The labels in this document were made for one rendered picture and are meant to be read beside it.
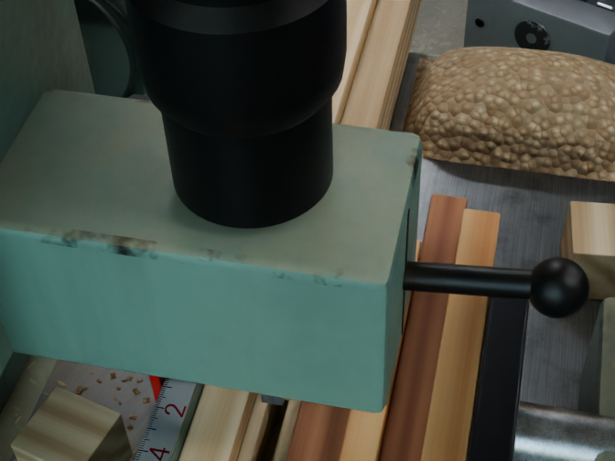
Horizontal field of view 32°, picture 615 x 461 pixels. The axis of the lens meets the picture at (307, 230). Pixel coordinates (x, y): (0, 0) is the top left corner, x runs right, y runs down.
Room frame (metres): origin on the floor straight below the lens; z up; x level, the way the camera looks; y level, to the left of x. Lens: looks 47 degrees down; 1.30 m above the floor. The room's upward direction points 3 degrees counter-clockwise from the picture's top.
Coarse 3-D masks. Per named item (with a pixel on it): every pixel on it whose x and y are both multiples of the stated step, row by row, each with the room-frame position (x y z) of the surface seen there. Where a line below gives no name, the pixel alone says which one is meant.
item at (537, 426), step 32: (512, 320) 0.24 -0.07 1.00; (512, 352) 0.23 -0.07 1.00; (480, 384) 0.21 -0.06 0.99; (512, 384) 0.21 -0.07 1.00; (480, 416) 0.20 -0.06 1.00; (512, 416) 0.20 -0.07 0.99; (544, 416) 0.22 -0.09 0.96; (576, 416) 0.22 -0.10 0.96; (480, 448) 0.19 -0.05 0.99; (512, 448) 0.19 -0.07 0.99; (544, 448) 0.21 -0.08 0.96; (576, 448) 0.21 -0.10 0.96; (608, 448) 0.21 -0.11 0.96
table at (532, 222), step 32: (416, 64) 0.52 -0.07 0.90; (448, 192) 0.41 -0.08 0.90; (480, 192) 0.40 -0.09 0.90; (512, 192) 0.40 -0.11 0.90; (544, 192) 0.40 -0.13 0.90; (576, 192) 0.40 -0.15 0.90; (608, 192) 0.40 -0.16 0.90; (512, 224) 0.38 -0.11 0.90; (544, 224) 0.38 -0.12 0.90; (512, 256) 0.36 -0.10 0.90; (544, 256) 0.36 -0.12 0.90; (544, 320) 0.31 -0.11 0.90; (576, 320) 0.31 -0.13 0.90; (544, 352) 0.30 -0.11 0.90; (576, 352) 0.29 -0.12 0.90; (544, 384) 0.28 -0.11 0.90; (576, 384) 0.28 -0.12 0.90
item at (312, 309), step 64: (64, 128) 0.27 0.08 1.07; (128, 128) 0.27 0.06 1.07; (0, 192) 0.24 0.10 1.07; (64, 192) 0.24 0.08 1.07; (128, 192) 0.24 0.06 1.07; (384, 192) 0.24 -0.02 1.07; (0, 256) 0.23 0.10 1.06; (64, 256) 0.22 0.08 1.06; (128, 256) 0.22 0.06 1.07; (192, 256) 0.21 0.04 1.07; (256, 256) 0.21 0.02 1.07; (320, 256) 0.21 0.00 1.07; (384, 256) 0.21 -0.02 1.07; (64, 320) 0.23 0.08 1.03; (128, 320) 0.22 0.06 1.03; (192, 320) 0.21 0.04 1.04; (256, 320) 0.21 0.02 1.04; (320, 320) 0.20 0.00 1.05; (384, 320) 0.20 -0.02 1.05; (256, 384) 0.21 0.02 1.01; (320, 384) 0.20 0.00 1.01; (384, 384) 0.20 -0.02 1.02
